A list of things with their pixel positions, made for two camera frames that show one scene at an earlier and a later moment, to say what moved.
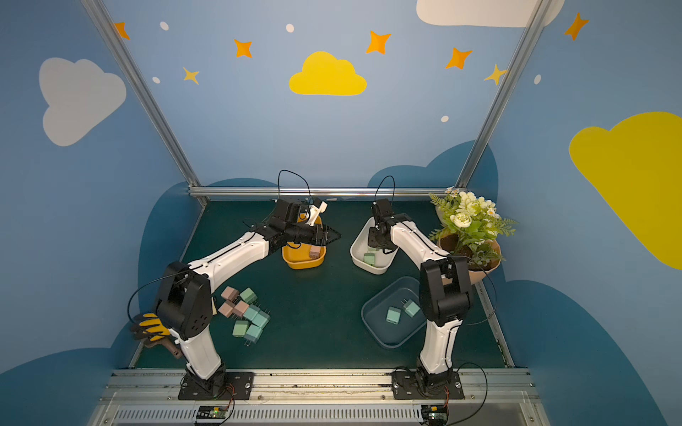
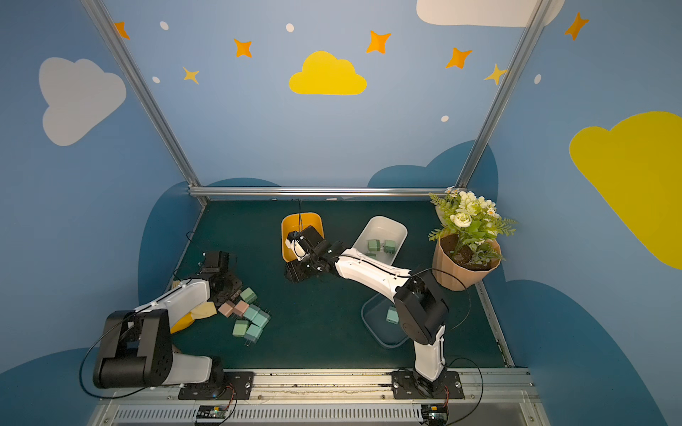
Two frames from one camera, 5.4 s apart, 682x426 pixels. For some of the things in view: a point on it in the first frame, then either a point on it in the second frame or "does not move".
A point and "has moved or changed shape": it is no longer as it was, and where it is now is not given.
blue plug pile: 251,311 does not move
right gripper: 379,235 to 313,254
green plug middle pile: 248,295 does not move
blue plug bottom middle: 253,335 does not move
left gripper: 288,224 to 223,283
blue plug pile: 261,319 does not move
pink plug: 226,308 does not move
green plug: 392,315 does not move
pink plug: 230,293 has moved or changed shape
